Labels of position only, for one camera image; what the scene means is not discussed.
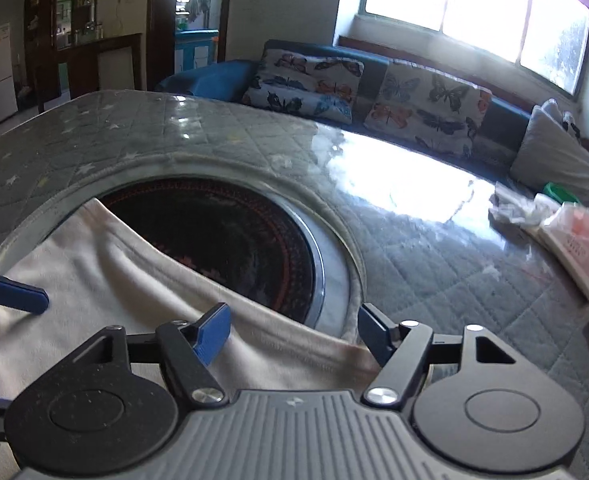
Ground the left butterfly cushion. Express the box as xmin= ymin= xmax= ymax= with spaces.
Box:
xmin=241 ymin=49 xmax=364 ymax=125

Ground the white crumpled cloth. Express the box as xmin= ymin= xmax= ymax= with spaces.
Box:
xmin=489 ymin=182 xmax=560 ymax=228

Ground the dark wooden cabinet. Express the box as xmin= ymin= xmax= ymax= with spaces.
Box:
xmin=23 ymin=0 xmax=142 ymax=112

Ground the window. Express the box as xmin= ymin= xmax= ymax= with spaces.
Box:
xmin=361 ymin=0 xmax=589 ymax=96

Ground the butterfly cushion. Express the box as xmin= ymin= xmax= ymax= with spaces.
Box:
xmin=241 ymin=49 xmax=364 ymax=125
xmin=364 ymin=60 xmax=492 ymax=158

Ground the grey pillow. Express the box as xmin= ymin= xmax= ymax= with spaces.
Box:
xmin=508 ymin=105 xmax=589 ymax=206

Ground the grey quilted star tablecloth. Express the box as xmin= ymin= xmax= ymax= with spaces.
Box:
xmin=0 ymin=90 xmax=589 ymax=479

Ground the green plastic bowl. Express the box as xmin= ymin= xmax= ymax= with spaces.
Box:
xmin=543 ymin=182 xmax=581 ymax=204

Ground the cream long-sleeve shirt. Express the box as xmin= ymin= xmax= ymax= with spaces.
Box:
xmin=0 ymin=200 xmax=379 ymax=400

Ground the pink plastic package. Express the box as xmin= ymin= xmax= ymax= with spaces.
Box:
xmin=540 ymin=203 xmax=589 ymax=300

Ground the right butterfly cushion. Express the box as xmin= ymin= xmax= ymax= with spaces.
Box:
xmin=364 ymin=60 xmax=492 ymax=158

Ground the blue sofa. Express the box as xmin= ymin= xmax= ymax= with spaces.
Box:
xmin=153 ymin=38 xmax=589 ymax=216

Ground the blue white cabinet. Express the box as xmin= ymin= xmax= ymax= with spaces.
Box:
xmin=174 ymin=29 xmax=218 ymax=74

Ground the round black induction cooktop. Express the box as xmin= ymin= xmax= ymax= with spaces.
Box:
xmin=100 ymin=177 xmax=326 ymax=327

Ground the dark wooden door frame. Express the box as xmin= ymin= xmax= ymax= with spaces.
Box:
xmin=145 ymin=0 xmax=230 ymax=90

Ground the panda plush toy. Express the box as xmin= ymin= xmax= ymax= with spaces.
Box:
xmin=542 ymin=99 xmax=581 ymax=140

